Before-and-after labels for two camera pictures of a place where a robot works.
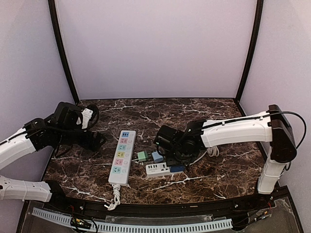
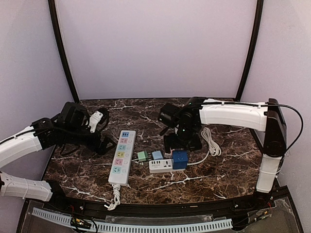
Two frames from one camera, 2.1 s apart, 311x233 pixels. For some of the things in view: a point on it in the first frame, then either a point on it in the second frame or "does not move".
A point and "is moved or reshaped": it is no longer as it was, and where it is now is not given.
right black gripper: [173, 159] to [182, 143]
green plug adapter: [142, 156] does not move
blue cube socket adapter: [177, 168] is moved or reshaped
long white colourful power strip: [122, 159] does not move
